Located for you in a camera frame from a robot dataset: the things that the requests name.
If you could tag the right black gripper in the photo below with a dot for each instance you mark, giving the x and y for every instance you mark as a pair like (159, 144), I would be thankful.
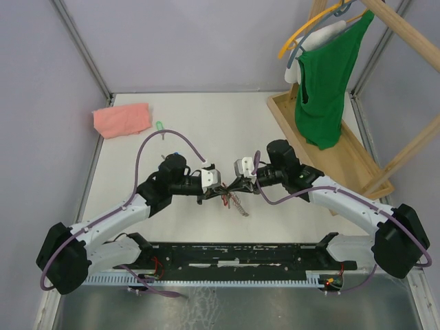
(240, 184)

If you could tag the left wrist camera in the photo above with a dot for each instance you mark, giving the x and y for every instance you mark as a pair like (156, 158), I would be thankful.
(210, 176)

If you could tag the key with red tag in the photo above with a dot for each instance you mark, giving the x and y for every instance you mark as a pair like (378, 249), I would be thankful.
(226, 200)

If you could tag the silver chain keyring red tag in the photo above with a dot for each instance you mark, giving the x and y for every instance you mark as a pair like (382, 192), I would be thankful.
(236, 203)

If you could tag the yellow hanger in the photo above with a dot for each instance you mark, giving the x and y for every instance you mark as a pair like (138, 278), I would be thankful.
(296, 40)

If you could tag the green shirt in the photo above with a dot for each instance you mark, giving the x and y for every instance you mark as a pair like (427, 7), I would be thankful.
(325, 73)

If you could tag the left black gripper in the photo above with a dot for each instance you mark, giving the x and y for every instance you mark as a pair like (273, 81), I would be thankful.
(221, 190)

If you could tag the white cloth on hanger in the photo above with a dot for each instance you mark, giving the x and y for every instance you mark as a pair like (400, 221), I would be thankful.
(312, 42)

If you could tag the wooden clothes rack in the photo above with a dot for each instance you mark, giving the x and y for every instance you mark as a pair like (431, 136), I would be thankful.
(349, 162)

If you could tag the pink folded cloth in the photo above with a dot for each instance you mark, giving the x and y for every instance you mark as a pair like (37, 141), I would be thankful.
(124, 120)

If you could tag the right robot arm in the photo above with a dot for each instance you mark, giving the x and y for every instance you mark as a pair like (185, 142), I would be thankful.
(395, 239)

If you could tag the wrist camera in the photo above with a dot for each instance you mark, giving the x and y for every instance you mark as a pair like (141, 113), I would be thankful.
(210, 176)
(245, 167)

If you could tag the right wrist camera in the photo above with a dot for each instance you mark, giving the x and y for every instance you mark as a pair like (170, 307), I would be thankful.
(245, 167)

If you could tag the aluminium frame rail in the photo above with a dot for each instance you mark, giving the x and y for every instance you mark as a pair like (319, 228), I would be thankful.
(342, 253)

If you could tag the key with green tag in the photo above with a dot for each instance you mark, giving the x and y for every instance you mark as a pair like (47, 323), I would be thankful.
(160, 128)

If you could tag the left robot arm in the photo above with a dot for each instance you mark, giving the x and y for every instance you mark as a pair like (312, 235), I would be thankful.
(91, 234)

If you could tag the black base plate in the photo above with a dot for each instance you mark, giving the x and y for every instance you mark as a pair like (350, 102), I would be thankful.
(237, 261)

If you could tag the blue-grey hanger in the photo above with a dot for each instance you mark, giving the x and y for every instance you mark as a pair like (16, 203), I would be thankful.
(311, 35)

